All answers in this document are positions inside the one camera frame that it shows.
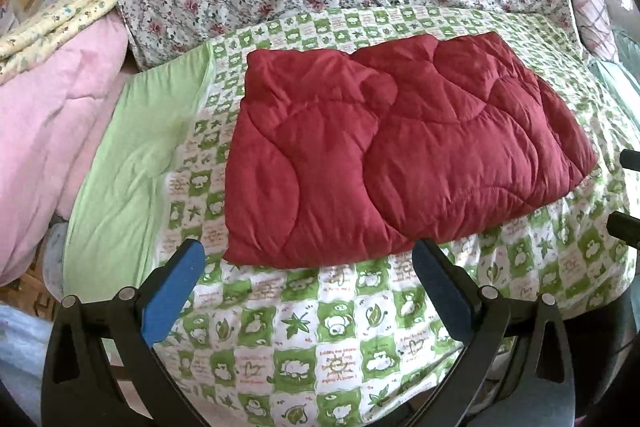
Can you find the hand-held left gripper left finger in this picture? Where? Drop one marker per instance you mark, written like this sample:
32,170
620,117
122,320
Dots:
170,289

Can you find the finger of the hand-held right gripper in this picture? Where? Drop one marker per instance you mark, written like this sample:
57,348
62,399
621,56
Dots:
627,229
631,158

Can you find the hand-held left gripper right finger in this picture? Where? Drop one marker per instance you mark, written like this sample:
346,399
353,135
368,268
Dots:
445,294

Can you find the red quilted comforter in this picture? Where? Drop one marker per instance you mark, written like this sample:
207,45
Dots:
390,147

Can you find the teal cloth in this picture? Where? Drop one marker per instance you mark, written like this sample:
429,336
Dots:
620,77

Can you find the green checked blanket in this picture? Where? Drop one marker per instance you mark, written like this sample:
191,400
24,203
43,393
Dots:
310,337

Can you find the pink plaid pillow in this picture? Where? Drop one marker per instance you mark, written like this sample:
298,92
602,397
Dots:
592,17

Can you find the light blue cloth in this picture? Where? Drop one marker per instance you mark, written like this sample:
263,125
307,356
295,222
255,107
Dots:
22,357

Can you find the pink blanket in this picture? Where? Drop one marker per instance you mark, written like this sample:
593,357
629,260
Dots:
55,117

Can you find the yellow printed cloth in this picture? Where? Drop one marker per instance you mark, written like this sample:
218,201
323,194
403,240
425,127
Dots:
60,19

